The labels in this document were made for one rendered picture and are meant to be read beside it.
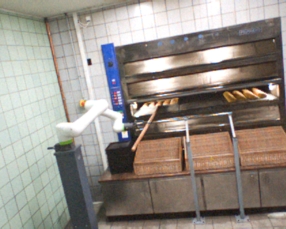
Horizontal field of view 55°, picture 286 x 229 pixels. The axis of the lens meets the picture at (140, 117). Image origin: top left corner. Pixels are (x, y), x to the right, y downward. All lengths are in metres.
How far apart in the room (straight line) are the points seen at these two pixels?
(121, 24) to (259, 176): 2.36
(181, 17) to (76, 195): 2.29
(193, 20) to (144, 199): 2.18
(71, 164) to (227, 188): 1.72
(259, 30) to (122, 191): 2.45
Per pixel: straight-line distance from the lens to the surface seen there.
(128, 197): 3.43
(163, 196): 3.36
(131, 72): 3.53
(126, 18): 3.57
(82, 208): 2.81
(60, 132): 2.60
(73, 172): 2.67
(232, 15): 3.52
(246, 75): 3.54
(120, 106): 3.60
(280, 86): 3.66
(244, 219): 3.45
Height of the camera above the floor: 1.90
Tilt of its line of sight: 12 degrees down
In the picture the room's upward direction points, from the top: 10 degrees counter-clockwise
